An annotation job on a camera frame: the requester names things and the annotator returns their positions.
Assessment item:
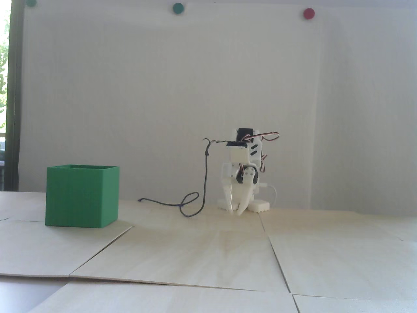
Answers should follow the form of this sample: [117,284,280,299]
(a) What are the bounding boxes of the dark window frame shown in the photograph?
[7,0,25,192]

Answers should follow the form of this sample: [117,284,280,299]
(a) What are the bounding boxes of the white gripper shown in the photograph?
[222,146,261,216]

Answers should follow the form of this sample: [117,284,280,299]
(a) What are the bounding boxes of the white cable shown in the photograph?
[261,184,278,209]

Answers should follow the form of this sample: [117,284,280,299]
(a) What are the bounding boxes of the green box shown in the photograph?
[45,165,120,229]

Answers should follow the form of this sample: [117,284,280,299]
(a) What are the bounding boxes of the white wall sheet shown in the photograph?
[19,0,324,209]

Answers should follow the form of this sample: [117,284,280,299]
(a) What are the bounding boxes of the red brown servo wires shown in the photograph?
[247,131,281,174]

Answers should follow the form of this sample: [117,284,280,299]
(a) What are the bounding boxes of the black camera cable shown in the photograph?
[138,138,229,217]

